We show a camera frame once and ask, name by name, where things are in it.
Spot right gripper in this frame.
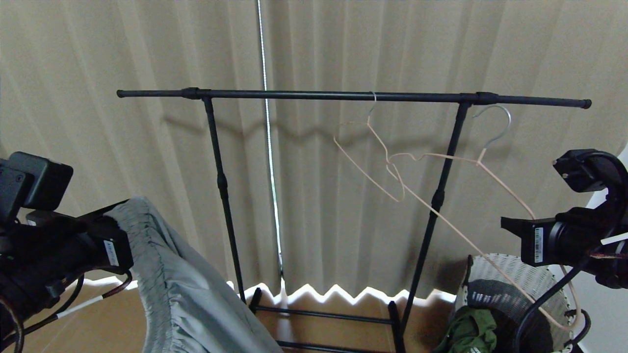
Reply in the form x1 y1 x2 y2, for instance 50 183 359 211
520 206 614 268

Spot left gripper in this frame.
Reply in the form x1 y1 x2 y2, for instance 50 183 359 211
0 199 134 324

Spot pink clothes hanger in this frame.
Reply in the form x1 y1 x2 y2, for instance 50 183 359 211
386 104 582 331
334 92 406 202

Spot pale grey shorts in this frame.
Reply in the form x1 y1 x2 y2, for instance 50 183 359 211
105 196 283 353

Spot white laundry basket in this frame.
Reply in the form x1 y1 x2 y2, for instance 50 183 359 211
454 253 592 353

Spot black clothes rack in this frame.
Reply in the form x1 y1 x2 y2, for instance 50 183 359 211
117 87 592 353

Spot beige curtain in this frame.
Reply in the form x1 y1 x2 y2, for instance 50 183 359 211
0 0 628 307

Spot green garment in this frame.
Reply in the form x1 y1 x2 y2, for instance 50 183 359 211
432 306 497 353

